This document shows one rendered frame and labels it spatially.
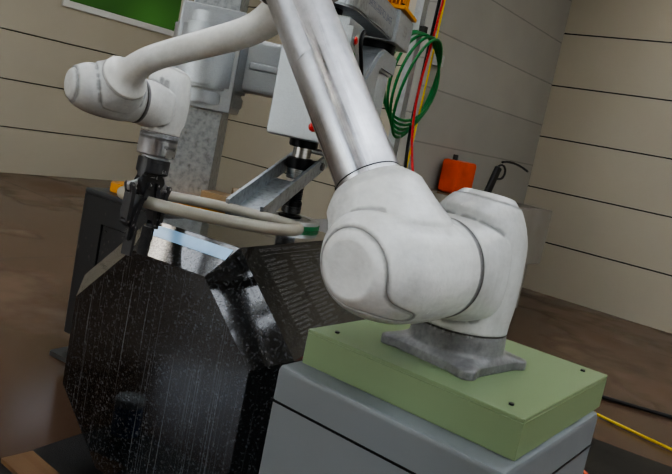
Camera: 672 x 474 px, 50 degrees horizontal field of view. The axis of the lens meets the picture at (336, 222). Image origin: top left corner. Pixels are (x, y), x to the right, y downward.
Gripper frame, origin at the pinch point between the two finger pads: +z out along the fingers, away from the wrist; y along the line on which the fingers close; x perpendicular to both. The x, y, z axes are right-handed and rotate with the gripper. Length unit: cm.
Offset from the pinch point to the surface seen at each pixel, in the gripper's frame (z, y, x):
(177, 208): -10.4, 0.3, -9.8
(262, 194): -14, 61, 11
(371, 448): 11, -30, -82
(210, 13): -75, 93, 78
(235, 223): -9.9, 8.3, -20.8
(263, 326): 16.3, 28.4, -21.6
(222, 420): 42, 24, -19
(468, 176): -44, 411, 73
